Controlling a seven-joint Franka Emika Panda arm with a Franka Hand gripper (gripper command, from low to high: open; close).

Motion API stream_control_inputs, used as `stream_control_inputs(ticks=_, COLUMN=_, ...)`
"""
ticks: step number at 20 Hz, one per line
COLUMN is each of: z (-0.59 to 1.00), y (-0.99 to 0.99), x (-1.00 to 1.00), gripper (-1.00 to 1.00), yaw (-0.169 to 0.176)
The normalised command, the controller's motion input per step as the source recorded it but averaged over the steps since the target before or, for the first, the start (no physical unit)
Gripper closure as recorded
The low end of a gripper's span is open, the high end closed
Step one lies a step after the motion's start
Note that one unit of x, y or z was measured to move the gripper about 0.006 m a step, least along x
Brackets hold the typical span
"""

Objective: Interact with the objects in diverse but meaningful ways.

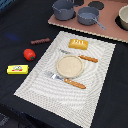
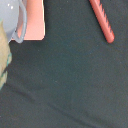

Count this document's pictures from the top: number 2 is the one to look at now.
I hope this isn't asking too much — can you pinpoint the teal padded gripper finger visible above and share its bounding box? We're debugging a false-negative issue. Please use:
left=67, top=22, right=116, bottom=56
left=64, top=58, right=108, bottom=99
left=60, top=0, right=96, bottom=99
left=0, top=21, right=12, bottom=89

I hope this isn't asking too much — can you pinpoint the pink stove board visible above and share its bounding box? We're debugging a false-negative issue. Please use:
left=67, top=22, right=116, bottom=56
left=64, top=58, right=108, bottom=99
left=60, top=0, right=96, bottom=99
left=12, top=0, right=45, bottom=43

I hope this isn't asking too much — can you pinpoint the grey pot with handle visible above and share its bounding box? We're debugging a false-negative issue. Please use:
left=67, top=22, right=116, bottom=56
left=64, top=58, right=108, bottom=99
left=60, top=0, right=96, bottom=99
left=0, top=0, right=27, bottom=43

